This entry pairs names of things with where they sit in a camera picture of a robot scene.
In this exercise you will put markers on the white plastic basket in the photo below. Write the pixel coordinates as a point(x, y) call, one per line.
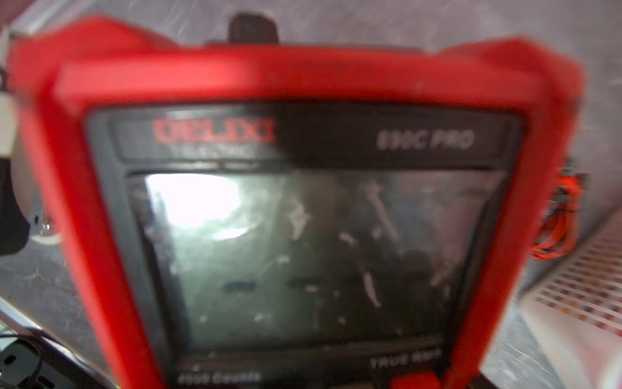
point(575, 311)

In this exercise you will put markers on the red clamp meter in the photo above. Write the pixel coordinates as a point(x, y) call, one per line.
point(250, 214)

